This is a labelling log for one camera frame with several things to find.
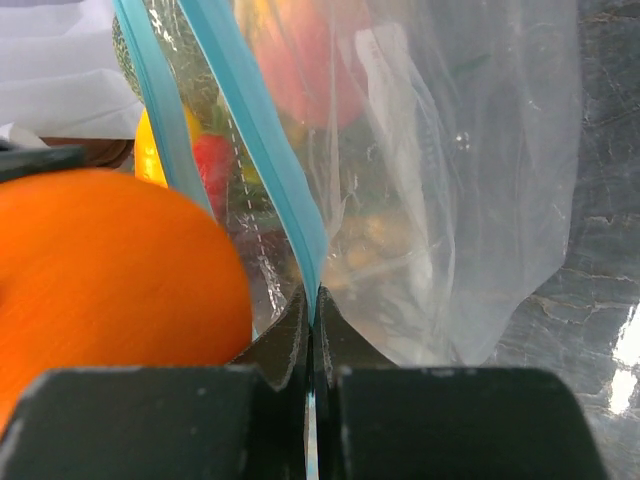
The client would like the clear zip top bag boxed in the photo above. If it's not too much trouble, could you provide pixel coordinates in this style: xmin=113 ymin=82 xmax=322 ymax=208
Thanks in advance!
xmin=111 ymin=0 xmax=582 ymax=480

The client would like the green netted melon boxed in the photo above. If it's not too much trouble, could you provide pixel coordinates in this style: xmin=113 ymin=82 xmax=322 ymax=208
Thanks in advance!
xmin=111 ymin=9 xmax=221 ymax=121

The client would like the orange fruit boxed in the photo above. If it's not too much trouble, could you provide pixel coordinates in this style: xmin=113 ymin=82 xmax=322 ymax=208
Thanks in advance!
xmin=1 ymin=169 xmax=252 ymax=420

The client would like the pink peach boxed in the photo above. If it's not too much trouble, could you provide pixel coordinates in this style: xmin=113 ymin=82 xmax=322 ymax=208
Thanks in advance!
xmin=247 ymin=1 xmax=371 ymax=129

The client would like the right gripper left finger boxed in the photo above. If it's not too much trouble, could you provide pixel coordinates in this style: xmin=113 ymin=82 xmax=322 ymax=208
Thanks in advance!
xmin=1 ymin=289 xmax=309 ymax=479

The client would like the longan bunch with twigs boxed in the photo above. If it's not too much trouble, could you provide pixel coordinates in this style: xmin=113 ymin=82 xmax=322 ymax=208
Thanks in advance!
xmin=323 ymin=211 xmax=428 ymax=290

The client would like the red chili pepper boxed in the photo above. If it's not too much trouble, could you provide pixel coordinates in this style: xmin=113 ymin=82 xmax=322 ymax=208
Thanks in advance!
xmin=193 ymin=133 xmax=233 ymax=219

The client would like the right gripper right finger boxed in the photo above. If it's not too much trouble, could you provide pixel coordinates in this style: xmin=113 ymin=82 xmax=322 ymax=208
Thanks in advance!
xmin=312 ymin=289 xmax=607 ymax=479

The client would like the yellow orange mango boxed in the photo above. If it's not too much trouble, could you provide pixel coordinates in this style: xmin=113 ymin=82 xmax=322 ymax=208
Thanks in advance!
xmin=133 ymin=107 xmax=203 ymax=188

